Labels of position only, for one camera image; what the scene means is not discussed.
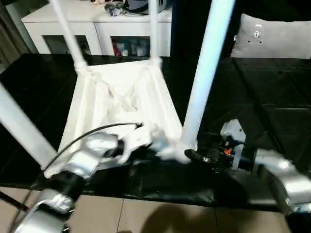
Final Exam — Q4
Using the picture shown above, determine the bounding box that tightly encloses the black cabinet with yellow label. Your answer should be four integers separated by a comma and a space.
170, 0, 243, 59

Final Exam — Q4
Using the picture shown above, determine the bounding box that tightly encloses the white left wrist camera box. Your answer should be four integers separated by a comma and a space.
119, 125, 154, 163

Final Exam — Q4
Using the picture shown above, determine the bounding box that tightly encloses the grey bag with black strap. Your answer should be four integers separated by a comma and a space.
126, 0, 172, 14

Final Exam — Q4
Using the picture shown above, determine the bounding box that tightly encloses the colourful clutter bundle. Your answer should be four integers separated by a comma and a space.
92, 0, 128, 16

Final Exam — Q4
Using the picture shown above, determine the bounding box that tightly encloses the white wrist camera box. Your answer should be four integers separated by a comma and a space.
220, 120, 246, 146
119, 125, 154, 163

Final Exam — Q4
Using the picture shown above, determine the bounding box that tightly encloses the grey pillow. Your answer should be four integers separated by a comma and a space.
231, 13, 311, 59

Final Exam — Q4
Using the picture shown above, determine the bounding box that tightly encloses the white plastic table top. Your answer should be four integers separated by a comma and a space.
43, 59, 199, 178

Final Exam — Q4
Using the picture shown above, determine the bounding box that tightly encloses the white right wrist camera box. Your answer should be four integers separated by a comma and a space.
220, 120, 246, 146

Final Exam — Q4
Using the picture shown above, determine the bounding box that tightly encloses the white plastic table leg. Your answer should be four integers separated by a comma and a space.
49, 0, 89, 73
0, 82, 58, 171
148, 0, 162, 66
181, 0, 237, 152

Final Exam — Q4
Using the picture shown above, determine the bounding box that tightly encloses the grey curtain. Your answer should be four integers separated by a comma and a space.
0, 0, 30, 64

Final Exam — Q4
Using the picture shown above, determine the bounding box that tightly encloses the white sideboard cabinet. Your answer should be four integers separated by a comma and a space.
20, 0, 173, 56

